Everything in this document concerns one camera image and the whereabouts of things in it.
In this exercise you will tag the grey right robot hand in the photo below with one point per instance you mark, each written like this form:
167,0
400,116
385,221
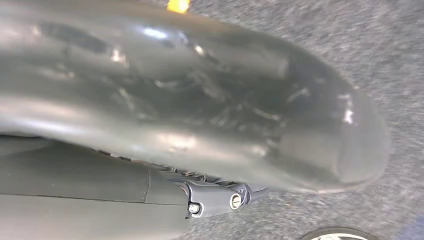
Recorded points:
165,99

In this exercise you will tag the wide yellow floor tape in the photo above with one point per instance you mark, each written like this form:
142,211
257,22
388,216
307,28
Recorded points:
178,5

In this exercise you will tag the round black-rimmed base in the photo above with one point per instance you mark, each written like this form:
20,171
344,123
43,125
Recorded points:
334,232

